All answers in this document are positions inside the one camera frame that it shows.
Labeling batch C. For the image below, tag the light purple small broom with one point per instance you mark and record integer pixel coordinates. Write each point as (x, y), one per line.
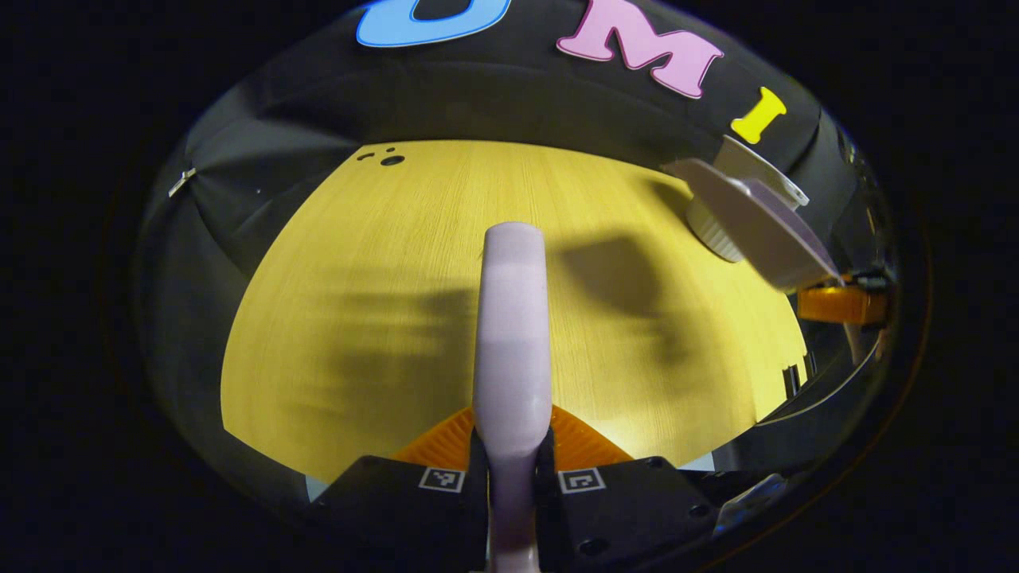
(511, 334)

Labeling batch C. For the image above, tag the white cloth clip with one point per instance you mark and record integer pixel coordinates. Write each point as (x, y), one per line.
(181, 182)

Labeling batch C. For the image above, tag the wooden desktop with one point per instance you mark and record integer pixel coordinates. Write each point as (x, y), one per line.
(358, 239)

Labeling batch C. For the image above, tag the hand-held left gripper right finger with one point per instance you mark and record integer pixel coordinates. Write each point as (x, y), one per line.
(629, 509)

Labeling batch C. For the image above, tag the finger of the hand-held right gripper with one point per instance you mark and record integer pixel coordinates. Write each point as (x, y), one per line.
(836, 304)

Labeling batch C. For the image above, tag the white ribbed garbage bin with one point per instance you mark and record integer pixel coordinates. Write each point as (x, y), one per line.
(768, 171)

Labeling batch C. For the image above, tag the black desk edge clamp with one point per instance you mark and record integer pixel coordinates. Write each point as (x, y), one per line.
(793, 380)

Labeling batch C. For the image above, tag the light purple dustpan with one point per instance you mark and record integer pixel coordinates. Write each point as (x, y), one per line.
(756, 223)

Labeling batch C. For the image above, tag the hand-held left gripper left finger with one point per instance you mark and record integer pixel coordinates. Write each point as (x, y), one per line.
(414, 509)

